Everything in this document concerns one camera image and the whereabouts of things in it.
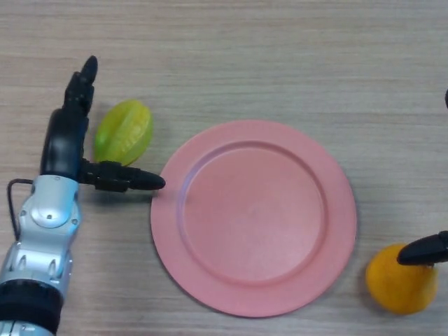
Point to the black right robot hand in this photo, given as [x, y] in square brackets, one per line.
[425, 248]

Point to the yellow green starfruit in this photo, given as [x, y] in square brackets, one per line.
[127, 133]

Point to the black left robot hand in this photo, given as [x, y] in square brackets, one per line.
[63, 143]

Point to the orange round fruit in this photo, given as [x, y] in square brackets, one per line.
[399, 290]

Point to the pink round plate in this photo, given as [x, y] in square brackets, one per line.
[253, 218]

